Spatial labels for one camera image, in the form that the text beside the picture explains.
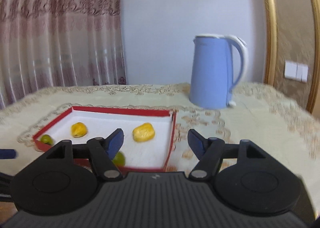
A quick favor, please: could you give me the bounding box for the green round persimmon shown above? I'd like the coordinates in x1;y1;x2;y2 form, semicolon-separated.
40;134;54;146
112;151;126;167

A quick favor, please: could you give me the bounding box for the yellow jackfruit piece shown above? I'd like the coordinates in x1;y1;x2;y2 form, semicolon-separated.
71;122;88;138

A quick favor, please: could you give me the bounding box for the yellow fruit piece with dots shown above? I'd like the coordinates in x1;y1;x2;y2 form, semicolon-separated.
132;123;155;143

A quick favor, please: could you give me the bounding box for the red shallow cardboard tray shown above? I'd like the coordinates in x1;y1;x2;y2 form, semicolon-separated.
33;105;176;172

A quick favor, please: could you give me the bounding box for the blue electric kettle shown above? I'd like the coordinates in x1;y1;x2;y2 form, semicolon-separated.
189;34;248;110

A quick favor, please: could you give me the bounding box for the cream embroidered tablecloth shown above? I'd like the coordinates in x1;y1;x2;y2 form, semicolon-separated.
1;83;319;210

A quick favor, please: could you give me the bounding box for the pink patterned curtain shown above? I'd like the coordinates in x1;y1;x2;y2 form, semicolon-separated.
1;0;126;108

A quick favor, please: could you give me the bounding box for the gold framed headboard panel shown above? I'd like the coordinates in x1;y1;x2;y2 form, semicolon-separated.
264;0;319;116

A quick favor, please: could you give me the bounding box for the white wall switch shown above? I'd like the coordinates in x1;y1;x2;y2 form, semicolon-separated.
284;60;309;82

